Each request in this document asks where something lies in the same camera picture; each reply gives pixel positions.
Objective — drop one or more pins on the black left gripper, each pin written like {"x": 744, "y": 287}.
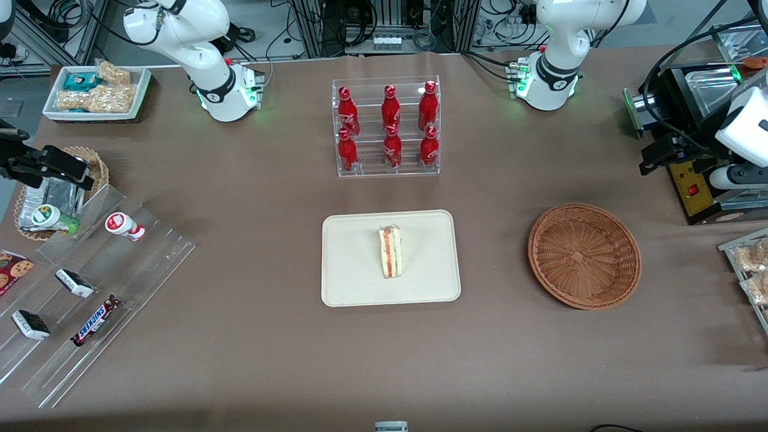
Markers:
{"x": 696, "y": 148}

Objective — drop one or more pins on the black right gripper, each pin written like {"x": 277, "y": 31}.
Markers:
{"x": 13, "y": 164}

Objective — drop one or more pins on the triangular sandwich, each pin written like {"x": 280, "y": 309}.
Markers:
{"x": 390, "y": 252}

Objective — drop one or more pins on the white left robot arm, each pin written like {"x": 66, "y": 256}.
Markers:
{"x": 564, "y": 48}

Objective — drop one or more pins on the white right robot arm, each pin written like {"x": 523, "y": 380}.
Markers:
{"x": 204, "y": 60}

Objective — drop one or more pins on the small light wicker basket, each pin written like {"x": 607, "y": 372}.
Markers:
{"x": 101, "y": 171}

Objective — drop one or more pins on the grey tray with snacks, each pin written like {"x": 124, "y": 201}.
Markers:
{"x": 729, "y": 255}

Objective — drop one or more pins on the white rectangular snack tray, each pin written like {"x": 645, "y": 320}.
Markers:
{"x": 141, "y": 90}

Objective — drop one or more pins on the round brown wicker basket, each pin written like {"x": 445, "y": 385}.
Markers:
{"x": 585, "y": 258}

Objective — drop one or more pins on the cream rectangular serving tray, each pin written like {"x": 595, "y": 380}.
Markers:
{"x": 348, "y": 258}

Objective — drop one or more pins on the silver foil packet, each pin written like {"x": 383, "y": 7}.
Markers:
{"x": 57, "y": 192}

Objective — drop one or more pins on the green yogurt drink bottle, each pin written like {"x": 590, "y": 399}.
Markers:
{"x": 48, "y": 217}

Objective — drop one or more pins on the rice cracker pack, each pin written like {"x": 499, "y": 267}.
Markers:
{"x": 72, "y": 101}
{"x": 113, "y": 99}
{"x": 114, "y": 73}

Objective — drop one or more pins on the teal snack packet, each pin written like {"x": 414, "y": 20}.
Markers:
{"x": 80, "y": 81}

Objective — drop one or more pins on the red yogurt drink bottle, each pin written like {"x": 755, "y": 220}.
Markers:
{"x": 123, "y": 225}

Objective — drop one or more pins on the red cookie box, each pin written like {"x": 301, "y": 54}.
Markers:
{"x": 15, "y": 270}

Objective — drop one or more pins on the black snack box white label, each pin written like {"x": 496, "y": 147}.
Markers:
{"x": 30, "y": 324}
{"x": 75, "y": 283}

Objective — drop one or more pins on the clear bagged snack pack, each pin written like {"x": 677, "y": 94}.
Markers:
{"x": 757, "y": 289}
{"x": 753, "y": 257}

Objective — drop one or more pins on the clear acrylic stepped display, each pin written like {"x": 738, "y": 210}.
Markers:
{"x": 138, "y": 270}

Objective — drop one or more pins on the Snickers chocolate bar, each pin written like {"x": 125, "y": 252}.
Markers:
{"x": 96, "y": 321}

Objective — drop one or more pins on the red cola bottle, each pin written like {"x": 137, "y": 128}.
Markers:
{"x": 346, "y": 114}
{"x": 347, "y": 153}
{"x": 390, "y": 108}
{"x": 428, "y": 107}
{"x": 429, "y": 149}
{"x": 392, "y": 150}

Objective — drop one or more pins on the clear acrylic bottle rack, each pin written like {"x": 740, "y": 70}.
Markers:
{"x": 369, "y": 168}

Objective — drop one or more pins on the white power strip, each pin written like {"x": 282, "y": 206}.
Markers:
{"x": 387, "y": 43}

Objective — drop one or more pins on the aluminium equipment rack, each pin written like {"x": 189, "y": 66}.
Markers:
{"x": 336, "y": 24}

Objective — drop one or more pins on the small white grey device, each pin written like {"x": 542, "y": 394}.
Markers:
{"x": 391, "y": 427}

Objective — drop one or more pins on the aluminium profile frame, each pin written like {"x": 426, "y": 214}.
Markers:
{"x": 36, "y": 36}

